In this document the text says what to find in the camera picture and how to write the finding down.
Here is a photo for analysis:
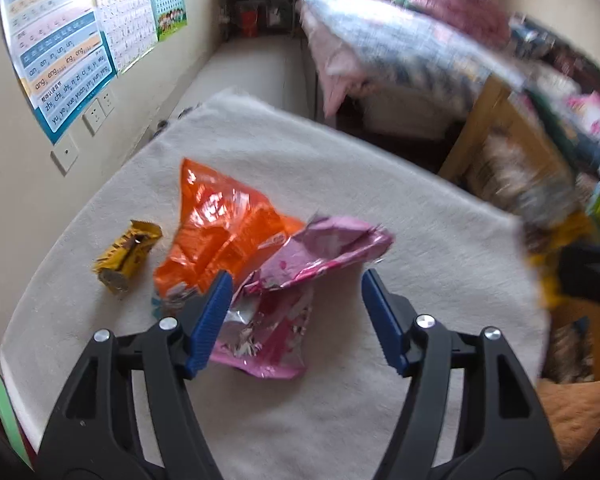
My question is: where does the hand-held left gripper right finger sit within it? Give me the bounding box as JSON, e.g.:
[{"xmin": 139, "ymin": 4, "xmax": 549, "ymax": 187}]
[{"xmin": 361, "ymin": 268, "xmax": 563, "ymax": 480}]

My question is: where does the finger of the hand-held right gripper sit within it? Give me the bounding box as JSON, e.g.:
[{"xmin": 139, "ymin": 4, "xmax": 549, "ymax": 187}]
[{"xmin": 555, "ymin": 242, "xmax": 600, "ymax": 307}]

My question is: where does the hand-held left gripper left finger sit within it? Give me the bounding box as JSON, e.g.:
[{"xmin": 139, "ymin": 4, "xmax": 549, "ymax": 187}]
[{"xmin": 35, "ymin": 270, "xmax": 233, "ymax": 480}]

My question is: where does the yellow snack bag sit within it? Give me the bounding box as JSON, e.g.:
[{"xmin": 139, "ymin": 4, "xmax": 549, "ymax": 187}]
[{"xmin": 527, "ymin": 210, "xmax": 598, "ymax": 308}]

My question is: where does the pink snack bag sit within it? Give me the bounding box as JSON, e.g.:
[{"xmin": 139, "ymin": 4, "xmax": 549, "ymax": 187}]
[{"xmin": 210, "ymin": 215, "xmax": 396, "ymax": 380}]

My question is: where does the green-rimmed red bin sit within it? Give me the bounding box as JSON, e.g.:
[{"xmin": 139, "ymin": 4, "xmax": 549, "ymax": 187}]
[{"xmin": 0, "ymin": 362, "xmax": 33, "ymax": 471}]

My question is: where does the orange snack bag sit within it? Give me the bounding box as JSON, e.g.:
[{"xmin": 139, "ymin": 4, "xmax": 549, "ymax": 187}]
[{"xmin": 152, "ymin": 157, "xmax": 306, "ymax": 311}]

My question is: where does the small yellow wrapper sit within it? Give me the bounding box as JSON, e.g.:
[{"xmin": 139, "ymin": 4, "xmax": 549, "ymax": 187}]
[{"xmin": 91, "ymin": 219, "xmax": 163, "ymax": 295}]

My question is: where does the white table cloth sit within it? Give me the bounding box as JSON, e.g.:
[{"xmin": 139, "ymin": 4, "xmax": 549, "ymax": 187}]
[{"xmin": 0, "ymin": 87, "xmax": 551, "ymax": 480}]

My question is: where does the brown seat cushion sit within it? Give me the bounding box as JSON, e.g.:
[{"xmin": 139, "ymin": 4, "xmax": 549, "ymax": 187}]
[{"xmin": 535, "ymin": 377, "xmax": 600, "ymax": 461}]

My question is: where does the colourful cloth pile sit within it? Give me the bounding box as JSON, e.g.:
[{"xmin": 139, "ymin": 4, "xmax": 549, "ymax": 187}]
[{"xmin": 510, "ymin": 17, "xmax": 600, "ymax": 181}]

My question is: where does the wooden shelf with clutter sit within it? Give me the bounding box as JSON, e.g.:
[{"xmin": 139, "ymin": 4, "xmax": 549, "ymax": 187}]
[{"xmin": 437, "ymin": 75, "xmax": 600, "ymax": 381}]

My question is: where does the pink bed sheet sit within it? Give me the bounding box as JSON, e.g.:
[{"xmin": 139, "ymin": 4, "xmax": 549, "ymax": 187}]
[{"xmin": 302, "ymin": 10, "xmax": 366, "ymax": 118}]

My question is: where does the bed with patterned quilt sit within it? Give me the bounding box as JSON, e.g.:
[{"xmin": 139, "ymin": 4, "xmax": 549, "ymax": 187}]
[{"xmin": 302, "ymin": 0, "xmax": 526, "ymax": 121}]

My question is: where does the pink floral pillow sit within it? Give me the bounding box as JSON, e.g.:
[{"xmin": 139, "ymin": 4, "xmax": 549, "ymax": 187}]
[{"xmin": 410, "ymin": 0, "xmax": 511, "ymax": 46}]

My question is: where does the red bucket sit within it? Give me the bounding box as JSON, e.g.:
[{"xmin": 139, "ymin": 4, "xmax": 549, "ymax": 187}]
[{"xmin": 239, "ymin": 7, "xmax": 259, "ymax": 37}]

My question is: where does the white round-hole wall socket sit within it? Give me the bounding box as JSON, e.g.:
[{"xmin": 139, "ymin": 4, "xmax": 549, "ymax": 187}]
[{"xmin": 50, "ymin": 132, "xmax": 79, "ymax": 177}]

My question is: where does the blue wall poster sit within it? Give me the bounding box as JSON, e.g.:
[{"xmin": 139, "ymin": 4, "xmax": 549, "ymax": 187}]
[{"xmin": 0, "ymin": 0, "xmax": 118, "ymax": 145}]

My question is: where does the white wall poster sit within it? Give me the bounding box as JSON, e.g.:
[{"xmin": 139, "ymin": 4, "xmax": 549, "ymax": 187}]
[{"xmin": 87, "ymin": 0, "xmax": 157, "ymax": 73}]

